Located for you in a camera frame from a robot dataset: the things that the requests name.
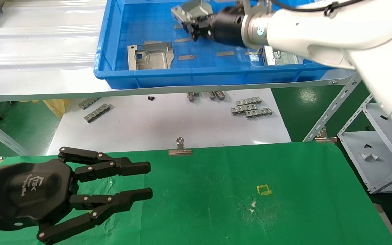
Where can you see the silver metal shelf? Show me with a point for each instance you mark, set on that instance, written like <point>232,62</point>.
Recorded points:
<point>39,51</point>

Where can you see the white slotted angle beam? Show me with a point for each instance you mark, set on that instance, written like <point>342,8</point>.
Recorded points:
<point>354,115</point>
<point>332,105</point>

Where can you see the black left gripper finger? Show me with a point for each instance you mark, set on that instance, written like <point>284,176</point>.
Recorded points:
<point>134,195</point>
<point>134,168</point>

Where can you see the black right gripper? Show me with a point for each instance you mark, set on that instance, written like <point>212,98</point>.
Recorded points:
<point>216,27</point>

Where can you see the blue plastic tray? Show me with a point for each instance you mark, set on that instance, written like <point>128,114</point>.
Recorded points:
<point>216,75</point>

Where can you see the yellow plastic bag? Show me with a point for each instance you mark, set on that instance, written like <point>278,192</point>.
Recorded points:
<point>57,106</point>

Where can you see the sheet metal bracket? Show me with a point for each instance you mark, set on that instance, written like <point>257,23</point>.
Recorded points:
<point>153,61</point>
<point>191,10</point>
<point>286,60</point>

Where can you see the white board sheet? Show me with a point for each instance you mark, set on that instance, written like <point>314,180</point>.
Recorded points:
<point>165,122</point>

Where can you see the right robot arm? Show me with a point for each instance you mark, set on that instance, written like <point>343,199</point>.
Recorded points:
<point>335,30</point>

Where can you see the gray metal link strip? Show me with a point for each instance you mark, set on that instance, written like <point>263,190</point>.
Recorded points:
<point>243,109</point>
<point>191,96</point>
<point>210,95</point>
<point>248,101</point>
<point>88,103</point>
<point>96,113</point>
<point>219,95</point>
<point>259,112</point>

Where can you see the gray metal frame bar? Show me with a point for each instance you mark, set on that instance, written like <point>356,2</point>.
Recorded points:
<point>10,143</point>

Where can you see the green table mat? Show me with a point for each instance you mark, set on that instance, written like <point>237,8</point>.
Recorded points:
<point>216,204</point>

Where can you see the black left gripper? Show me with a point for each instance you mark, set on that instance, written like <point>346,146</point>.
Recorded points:
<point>29,190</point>

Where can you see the gray tape strip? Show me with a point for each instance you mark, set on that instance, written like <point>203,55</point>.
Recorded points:
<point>225,53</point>
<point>186,58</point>
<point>177,27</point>
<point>182,40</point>
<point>250,53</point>
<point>152,42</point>

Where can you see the silver binder clip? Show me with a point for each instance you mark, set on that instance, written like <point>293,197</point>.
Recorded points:
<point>180,152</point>
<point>325,139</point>

